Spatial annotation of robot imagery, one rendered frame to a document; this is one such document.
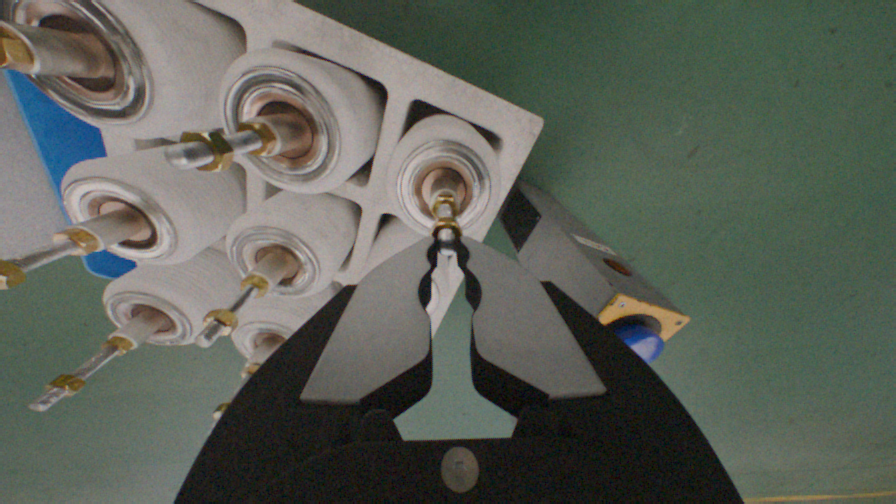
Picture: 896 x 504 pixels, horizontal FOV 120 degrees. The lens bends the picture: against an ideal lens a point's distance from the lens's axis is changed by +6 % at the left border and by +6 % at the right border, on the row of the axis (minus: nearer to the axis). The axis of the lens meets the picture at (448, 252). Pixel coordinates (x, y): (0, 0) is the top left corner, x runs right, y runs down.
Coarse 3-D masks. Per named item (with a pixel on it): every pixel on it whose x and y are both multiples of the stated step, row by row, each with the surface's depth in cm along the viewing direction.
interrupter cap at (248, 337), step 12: (252, 324) 27; (264, 324) 27; (276, 324) 27; (240, 336) 28; (252, 336) 28; (264, 336) 29; (276, 336) 29; (288, 336) 28; (240, 348) 29; (252, 348) 29
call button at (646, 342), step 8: (624, 328) 20; (632, 328) 20; (640, 328) 19; (648, 328) 19; (624, 336) 19; (632, 336) 19; (640, 336) 19; (648, 336) 19; (656, 336) 19; (632, 344) 19; (640, 344) 19; (648, 344) 19; (656, 344) 19; (640, 352) 19; (648, 352) 19; (656, 352) 19; (648, 360) 20
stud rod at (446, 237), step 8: (440, 208) 16; (448, 208) 16; (440, 216) 15; (448, 216) 15; (440, 232) 14; (448, 232) 13; (440, 240) 13; (448, 240) 13; (440, 248) 13; (448, 248) 13
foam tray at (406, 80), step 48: (192, 0) 26; (240, 0) 20; (288, 0) 20; (288, 48) 24; (336, 48) 21; (384, 48) 22; (432, 96) 23; (480, 96) 23; (144, 144) 26; (384, 144) 25; (528, 144) 26; (336, 192) 28; (384, 192) 28; (480, 240) 31; (432, 336) 40
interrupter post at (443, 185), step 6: (438, 180) 20; (444, 180) 19; (450, 180) 20; (432, 186) 20; (438, 186) 18; (444, 186) 18; (450, 186) 18; (456, 186) 20; (432, 192) 18; (438, 192) 18; (444, 192) 18; (450, 192) 18; (456, 192) 18; (432, 198) 18; (456, 198) 18
